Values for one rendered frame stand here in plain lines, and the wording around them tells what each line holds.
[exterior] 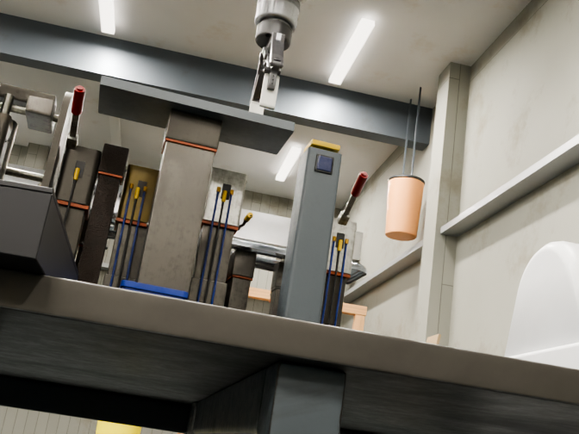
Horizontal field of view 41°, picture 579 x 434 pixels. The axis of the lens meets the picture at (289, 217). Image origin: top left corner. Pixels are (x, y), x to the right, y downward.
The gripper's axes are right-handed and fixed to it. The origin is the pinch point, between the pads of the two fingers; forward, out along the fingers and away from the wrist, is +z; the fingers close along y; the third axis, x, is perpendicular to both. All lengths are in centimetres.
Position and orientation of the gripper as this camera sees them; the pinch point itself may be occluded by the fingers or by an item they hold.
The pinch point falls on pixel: (260, 115)
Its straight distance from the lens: 155.1
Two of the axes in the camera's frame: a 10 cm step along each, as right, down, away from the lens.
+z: -1.4, 9.4, -2.9
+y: -2.5, 2.5, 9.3
